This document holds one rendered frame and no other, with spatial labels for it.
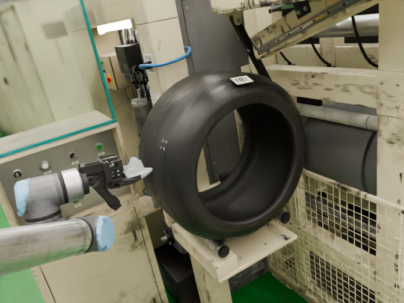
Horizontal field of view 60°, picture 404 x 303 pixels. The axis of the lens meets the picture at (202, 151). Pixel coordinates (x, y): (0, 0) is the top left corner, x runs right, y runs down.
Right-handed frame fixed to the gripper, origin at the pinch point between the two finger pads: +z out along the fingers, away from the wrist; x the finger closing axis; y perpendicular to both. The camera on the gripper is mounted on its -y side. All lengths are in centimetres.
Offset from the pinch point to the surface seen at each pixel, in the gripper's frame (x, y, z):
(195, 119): -10.7, 16.4, 12.0
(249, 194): 9, -25, 45
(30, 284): 162, -130, -47
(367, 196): -31, -16, 64
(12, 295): 159, -132, -60
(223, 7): 16, 48, 42
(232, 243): 3, -40, 32
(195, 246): 4.0, -35.5, 15.8
